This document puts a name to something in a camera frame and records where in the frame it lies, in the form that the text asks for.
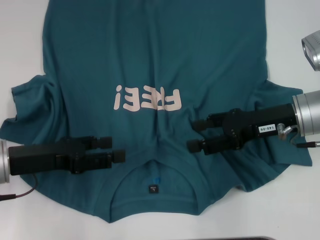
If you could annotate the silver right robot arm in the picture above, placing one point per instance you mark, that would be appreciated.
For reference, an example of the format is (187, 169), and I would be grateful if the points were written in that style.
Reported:
(308, 112)

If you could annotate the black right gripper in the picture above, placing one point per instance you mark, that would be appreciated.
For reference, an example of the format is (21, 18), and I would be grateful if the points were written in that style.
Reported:
(260, 127)

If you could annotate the teal T-shirt with pink print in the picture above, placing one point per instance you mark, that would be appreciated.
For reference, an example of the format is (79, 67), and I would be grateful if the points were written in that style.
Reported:
(150, 50)

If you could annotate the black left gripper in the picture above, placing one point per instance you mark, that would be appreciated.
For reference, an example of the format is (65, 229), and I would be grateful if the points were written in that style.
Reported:
(45, 157)

